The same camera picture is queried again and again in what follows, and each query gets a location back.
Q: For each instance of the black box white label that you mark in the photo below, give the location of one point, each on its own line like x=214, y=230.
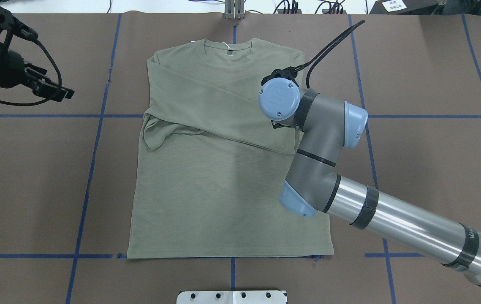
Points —
x=405, y=7

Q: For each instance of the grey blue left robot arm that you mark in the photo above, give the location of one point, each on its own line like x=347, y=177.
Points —
x=43, y=100

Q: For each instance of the olive green long-sleeve shirt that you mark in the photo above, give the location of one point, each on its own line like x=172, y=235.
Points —
x=210, y=165

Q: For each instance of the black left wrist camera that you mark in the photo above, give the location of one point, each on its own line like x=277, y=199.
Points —
x=11, y=26

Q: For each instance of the aluminium frame post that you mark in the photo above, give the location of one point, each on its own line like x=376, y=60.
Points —
x=234, y=9

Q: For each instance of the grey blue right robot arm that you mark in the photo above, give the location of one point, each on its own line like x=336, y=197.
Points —
x=312, y=184

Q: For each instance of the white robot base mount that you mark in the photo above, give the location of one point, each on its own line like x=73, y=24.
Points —
x=233, y=297

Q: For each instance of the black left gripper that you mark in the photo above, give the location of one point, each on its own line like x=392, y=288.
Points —
x=9, y=67

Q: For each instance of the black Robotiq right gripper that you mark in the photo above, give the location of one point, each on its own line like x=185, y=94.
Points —
x=277, y=123

